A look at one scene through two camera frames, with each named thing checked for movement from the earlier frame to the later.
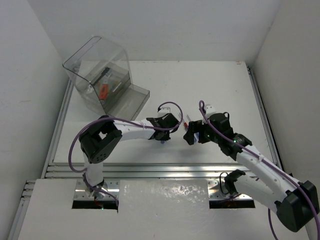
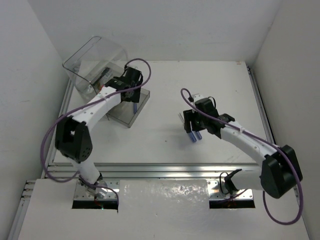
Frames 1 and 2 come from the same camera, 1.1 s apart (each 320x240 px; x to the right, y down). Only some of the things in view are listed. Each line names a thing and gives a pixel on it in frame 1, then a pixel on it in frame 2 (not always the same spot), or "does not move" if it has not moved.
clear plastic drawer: x=128 y=104 does not move
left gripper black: x=171 y=122 -> x=136 y=92
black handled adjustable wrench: x=107 y=69 does not move
